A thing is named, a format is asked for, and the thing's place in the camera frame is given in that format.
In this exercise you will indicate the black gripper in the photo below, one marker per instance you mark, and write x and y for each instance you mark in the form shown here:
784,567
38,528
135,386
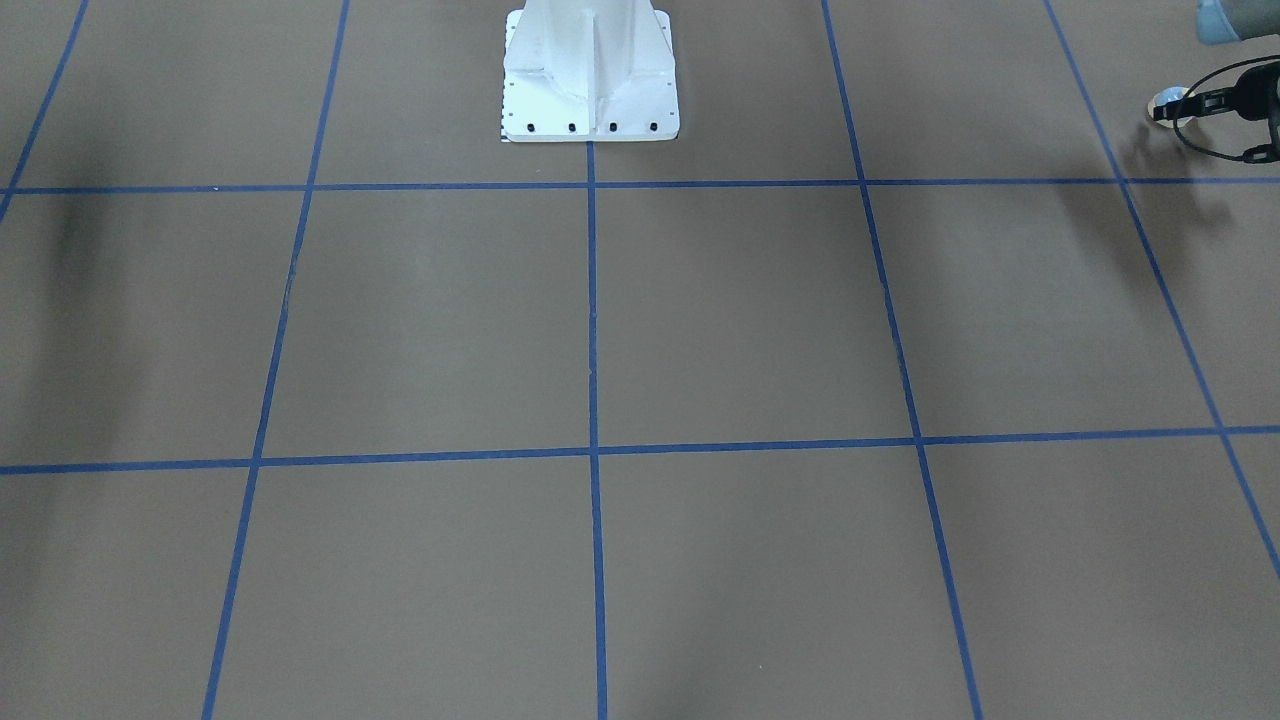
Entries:
1251,98

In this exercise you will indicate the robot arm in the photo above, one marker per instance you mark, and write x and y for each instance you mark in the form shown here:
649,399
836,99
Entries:
1220,23

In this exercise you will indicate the brown paper table cover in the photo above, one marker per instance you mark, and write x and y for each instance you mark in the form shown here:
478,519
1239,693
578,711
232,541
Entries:
920,377

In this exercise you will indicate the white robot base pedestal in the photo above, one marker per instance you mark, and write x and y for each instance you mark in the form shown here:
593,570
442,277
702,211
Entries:
589,71

